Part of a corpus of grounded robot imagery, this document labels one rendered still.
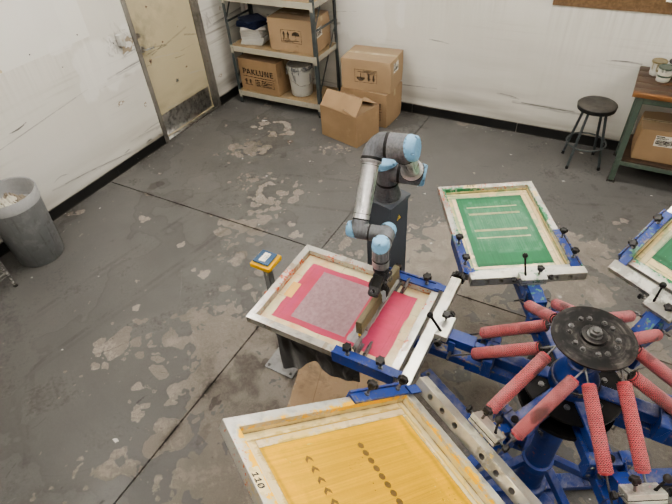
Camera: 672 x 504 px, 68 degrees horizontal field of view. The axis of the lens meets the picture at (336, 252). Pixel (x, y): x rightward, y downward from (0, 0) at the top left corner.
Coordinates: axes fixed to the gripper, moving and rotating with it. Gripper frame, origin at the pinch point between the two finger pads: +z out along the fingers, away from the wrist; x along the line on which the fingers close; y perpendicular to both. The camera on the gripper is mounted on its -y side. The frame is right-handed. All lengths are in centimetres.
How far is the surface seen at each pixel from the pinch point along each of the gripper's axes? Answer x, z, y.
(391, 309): -3.1, 13.7, 8.1
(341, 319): 16.1, 13.7, -8.2
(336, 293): 26.5, 13.7, 5.8
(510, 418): -69, 5, -29
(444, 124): 87, 110, 366
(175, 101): 371, 76, 241
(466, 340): -42.7, 5.1, -1.1
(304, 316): 33.4, 13.6, -14.5
